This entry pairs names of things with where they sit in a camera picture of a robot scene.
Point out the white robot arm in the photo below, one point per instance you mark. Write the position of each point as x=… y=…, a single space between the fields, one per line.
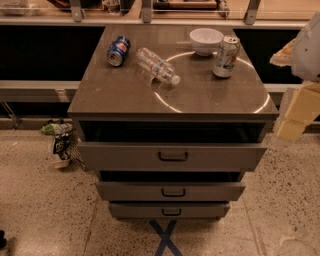
x=305 y=58

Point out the white ceramic bowl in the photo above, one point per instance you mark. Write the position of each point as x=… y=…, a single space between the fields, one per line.
x=204 y=41

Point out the white green soda can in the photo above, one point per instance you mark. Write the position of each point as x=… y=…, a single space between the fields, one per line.
x=226 y=56

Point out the grey drawer cabinet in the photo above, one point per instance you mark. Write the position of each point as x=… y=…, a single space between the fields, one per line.
x=121 y=105

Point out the middle grey drawer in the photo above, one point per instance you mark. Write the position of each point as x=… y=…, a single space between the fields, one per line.
x=170 y=191

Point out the bottom grey drawer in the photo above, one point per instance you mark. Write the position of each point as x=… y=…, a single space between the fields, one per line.
x=168 y=210

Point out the top grey drawer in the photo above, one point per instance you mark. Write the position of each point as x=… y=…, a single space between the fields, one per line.
x=171 y=156

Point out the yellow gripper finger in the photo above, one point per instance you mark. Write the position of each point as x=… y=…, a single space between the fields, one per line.
x=298 y=109
x=282 y=58

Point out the grey drawer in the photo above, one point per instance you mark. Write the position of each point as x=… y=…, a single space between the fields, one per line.
x=170 y=191
x=168 y=210
x=171 y=156

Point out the clear plastic water bottle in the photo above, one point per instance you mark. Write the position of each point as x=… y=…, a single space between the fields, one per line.
x=156 y=66

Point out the wire basket with trash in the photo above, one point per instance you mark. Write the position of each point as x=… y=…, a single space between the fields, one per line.
x=65 y=144

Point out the blue soda can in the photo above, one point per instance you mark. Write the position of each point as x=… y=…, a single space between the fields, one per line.
x=118 y=51

